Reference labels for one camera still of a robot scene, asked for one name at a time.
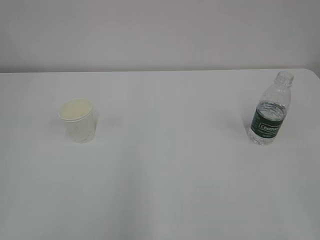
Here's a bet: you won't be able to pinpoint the clear green-label water bottle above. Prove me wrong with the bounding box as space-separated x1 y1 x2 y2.
247 71 294 146

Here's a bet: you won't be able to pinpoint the white paper cup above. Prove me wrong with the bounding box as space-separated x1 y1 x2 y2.
59 98 96 144

